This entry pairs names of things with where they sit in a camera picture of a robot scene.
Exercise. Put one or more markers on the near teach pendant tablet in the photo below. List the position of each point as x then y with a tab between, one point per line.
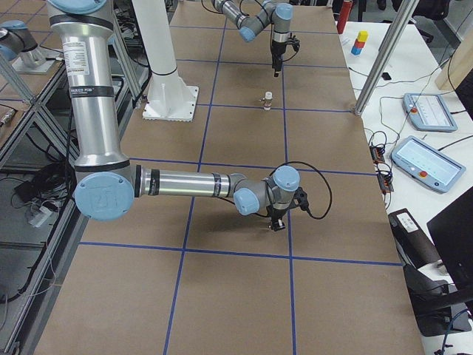
427	165

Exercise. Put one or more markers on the aluminium frame rack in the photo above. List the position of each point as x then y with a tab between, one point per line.
65	95

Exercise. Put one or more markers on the aluminium frame post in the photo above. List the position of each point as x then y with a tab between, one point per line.
388	45

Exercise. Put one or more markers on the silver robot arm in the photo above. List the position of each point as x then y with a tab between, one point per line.
277	14
107	182

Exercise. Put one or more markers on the yellow wooden block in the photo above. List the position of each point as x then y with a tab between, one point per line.
362	36

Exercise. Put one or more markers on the teach pendant tablet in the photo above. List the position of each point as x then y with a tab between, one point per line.
428	112
427	165

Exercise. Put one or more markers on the red wooden block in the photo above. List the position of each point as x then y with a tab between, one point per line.
359	44

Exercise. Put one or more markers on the red cylinder tube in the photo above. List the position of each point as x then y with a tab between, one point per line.
343	16

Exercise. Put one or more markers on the brown paper table mat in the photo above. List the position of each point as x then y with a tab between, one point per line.
178	275

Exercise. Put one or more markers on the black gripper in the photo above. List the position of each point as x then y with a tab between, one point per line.
275	214
276	52

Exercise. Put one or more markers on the black monitor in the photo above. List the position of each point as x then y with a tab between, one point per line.
451	232

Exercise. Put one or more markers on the white PPR pipe fitting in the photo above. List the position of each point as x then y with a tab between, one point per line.
267	101

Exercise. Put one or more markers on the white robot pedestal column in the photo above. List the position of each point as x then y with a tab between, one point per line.
168	97

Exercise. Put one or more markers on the far teach pendant tablet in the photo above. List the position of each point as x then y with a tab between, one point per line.
428	112

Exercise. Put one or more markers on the blue wooden block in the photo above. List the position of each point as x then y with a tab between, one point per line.
356	50

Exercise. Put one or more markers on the small black puck device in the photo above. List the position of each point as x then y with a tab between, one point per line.
386	76

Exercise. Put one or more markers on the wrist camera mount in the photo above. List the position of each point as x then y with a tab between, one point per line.
293	42
301	199

